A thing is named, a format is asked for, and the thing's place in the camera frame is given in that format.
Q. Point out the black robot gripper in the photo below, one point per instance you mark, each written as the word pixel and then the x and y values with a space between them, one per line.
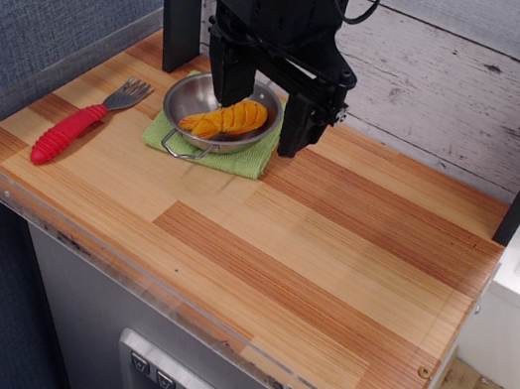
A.
pixel 292 42

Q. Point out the green cloth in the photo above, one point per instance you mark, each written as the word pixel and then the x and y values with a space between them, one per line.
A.
pixel 243 155

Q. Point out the grey toy fridge cabinet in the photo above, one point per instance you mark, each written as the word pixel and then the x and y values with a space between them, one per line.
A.
pixel 221 330

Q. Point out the clear acrylic table guard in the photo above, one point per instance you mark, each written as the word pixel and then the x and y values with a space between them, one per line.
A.
pixel 380 254

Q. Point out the stainless steel bowl with handles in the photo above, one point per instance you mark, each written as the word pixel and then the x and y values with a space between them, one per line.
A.
pixel 194 126

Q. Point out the black left vertical post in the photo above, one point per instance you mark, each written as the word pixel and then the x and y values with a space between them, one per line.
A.
pixel 181 32

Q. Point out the red-handled metal fork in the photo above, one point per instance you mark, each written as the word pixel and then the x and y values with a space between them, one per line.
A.
pixel 59 137

